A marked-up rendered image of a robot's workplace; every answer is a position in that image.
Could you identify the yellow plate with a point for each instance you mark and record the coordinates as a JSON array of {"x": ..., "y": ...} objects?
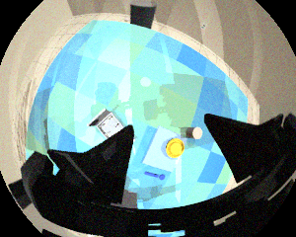
[{"x": 175, "y": 148}]

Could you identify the light blue flat square mat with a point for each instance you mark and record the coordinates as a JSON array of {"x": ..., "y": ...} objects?
[{"x": 156, "y": 155}]

